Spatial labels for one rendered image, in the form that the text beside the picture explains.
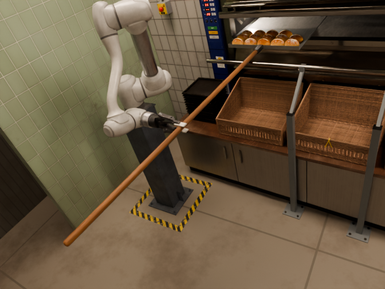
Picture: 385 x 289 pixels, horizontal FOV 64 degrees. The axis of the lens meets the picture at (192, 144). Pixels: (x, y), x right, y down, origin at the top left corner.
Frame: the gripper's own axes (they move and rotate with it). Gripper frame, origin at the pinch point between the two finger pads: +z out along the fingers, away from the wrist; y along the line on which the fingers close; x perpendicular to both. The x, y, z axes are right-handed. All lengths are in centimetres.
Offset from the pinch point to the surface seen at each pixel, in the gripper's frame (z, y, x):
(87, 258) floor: -97, 120, 56
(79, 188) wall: -123, 81, 20
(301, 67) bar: 37, 3, -79
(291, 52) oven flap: 16, 13, -119
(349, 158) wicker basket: 72, 58, -67
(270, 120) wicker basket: 6, 61, -95
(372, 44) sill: 69, 4, -117
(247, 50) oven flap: -21, 13, -119
